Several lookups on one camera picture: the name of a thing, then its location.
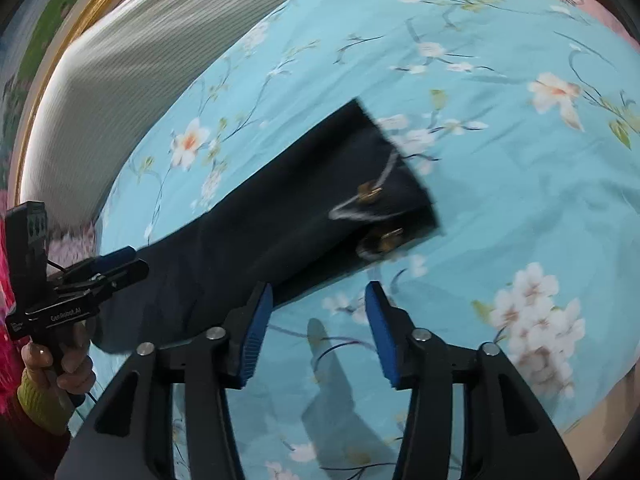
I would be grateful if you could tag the grey ribbed headboard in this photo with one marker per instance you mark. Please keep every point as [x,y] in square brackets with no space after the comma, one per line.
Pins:
[150,60]

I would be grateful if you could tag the person's left forearm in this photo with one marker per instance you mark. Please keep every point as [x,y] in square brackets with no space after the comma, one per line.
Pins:
[40,400]

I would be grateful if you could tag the dark navy pants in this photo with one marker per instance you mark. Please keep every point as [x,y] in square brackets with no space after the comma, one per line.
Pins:
[280,220]

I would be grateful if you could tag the gold headboard frame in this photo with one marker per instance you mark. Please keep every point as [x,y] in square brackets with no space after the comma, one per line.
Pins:
[65,45]

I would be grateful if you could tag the colourful wall poster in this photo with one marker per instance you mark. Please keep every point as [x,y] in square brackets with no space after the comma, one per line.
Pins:
[35,20]

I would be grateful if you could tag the person's left hand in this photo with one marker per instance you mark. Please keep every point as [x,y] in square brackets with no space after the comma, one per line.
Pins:
[65,365]

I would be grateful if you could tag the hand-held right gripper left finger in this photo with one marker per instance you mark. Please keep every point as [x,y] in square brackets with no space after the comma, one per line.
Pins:
[258,316]

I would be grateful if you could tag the blue floral bed sheet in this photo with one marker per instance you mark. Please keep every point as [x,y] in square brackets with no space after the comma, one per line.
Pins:
[400,170]

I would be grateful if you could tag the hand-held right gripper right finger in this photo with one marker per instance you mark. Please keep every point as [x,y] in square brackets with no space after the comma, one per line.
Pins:
[378,320]

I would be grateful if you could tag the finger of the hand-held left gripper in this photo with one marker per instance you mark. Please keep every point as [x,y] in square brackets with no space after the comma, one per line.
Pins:
[116,265]

